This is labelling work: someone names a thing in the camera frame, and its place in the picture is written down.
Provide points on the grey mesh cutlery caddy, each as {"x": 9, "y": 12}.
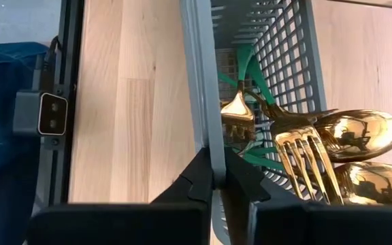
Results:
{"x": 203, "y": 85}

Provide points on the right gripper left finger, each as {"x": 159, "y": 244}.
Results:
{"x": 121, "y": 224}

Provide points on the person's leg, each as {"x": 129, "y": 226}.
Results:
{"x": 2, "y": 136}

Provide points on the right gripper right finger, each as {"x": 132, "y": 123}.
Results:
{"x": 318, "y": 226}

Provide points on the black aluminium table frame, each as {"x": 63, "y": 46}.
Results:
{"x": 68, "y": 68}

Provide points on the grey table-level camera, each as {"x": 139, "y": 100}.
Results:
{"x": 43, "y": 114}

